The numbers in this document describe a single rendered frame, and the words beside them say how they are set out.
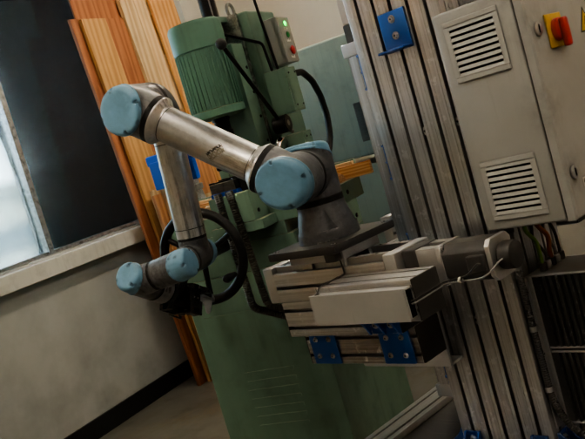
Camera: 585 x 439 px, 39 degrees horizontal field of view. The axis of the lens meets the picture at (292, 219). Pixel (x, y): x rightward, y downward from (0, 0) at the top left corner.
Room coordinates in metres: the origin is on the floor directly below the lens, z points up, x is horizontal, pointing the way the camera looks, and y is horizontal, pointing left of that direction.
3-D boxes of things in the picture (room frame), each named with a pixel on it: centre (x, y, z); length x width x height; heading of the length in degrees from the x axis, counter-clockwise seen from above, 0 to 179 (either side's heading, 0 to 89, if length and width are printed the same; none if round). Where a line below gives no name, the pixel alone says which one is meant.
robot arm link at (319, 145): (1.93, -0.07, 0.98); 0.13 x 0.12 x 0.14; 157
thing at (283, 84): (2.80, -0.10, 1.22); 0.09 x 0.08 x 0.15; 154
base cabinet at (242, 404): (2.78, 0.08, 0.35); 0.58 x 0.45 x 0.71; 154
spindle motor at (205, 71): (2.67, 0.13, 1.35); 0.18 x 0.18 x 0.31
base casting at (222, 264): (2.78, 0.08, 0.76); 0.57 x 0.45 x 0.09; 154
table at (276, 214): (2.53, 0.10, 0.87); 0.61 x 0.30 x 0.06; 64
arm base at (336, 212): (1.94, -0.07, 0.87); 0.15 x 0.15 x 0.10
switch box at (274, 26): (2.89, -0.14, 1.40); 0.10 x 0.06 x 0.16; 154
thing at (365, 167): (2.62, 0.03, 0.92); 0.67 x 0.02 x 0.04; 64
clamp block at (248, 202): (2.46, 0.13, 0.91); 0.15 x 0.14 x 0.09; 64
